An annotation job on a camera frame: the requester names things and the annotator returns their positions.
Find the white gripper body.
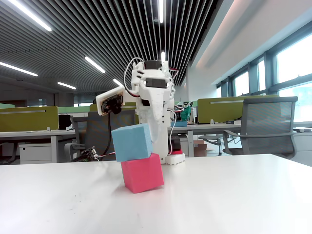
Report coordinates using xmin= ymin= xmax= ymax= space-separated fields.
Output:
xmin=131 ymin=60 xmax=176 ymax=117

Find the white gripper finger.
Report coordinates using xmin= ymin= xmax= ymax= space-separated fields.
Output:
xmin=155 ymin=109 xmax=170 ymax=164
xmin=140 ymin=86 xmax=170 ymax=144

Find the blue foam cube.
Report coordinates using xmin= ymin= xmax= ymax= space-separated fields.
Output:
xmin=111 ymin=123 xmax=154 ymax=163

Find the red foam cube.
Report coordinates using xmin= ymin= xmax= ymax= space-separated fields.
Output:
xmin=120 ymin=153 xmax=164 ymax=194

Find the flat blue box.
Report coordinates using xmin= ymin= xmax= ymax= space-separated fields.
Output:
xmin=170 ymin=120 xmax=189 ymax=128

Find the brown cardboard box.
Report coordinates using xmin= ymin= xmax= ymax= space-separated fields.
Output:
xmin=193 ymin=139 xmax=208 ymax=157

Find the white office desk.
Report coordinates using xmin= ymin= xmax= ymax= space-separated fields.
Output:
xmin=168 ymin=121 xmax=312 ymax=158
xmin=0 ymin=129 xmax=77 ymax=164

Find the grey mesh office chair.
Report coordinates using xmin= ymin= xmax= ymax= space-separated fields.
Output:
xmin=222 ymin=96 xmax=299 ymax=160
xmin=64 ymin=111 xmax=137 ymax=163

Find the green desk partition panel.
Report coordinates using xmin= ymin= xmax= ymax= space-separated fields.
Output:
xmin=0 ymin=105 xmax=59 ymax=132
xmin=197 ymin=95 xmax=280 ymax=124

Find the small control circuit board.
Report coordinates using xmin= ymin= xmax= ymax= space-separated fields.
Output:
xmin=80 ymin=146 xmax=99 ymax=162

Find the black bag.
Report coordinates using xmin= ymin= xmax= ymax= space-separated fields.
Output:
xmin=58 ymin=114 xmax=74 ymax=131

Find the white drawer cabinet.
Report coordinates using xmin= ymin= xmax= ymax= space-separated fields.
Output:
xmin=19 ymin=143 xmax=53 ymax=165

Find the white servo cable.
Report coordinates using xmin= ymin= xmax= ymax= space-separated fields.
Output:
xmin=123 ymin=57 xmax=145 ymax=98

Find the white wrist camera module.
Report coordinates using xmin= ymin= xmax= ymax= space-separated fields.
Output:
xmin=95 ymin=85 xmax=125 ymax=117

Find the black camera cable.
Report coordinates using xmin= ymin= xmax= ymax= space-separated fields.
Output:
xmin=94 ymin=114 xmax=113 ymax=159

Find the red and white wire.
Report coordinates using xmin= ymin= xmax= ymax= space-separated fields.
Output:
xmin=96 ymin=151 xmax=118 ymax=158

